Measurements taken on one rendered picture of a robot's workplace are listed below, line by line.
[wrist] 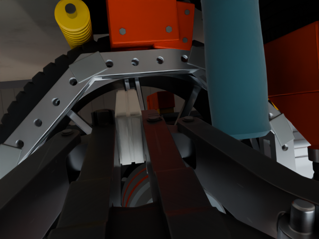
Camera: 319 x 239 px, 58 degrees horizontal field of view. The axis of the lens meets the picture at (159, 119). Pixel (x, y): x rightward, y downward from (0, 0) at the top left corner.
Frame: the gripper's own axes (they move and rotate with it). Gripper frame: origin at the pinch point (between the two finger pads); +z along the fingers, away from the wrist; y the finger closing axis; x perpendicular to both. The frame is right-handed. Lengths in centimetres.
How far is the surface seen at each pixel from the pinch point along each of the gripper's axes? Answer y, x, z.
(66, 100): -10.1, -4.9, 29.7
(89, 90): -7.3, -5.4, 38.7
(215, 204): 10.0, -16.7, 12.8
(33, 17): -56, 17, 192
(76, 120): -10.8, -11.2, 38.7
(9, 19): -72, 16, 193
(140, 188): 0.5, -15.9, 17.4
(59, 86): -11.1, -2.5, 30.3
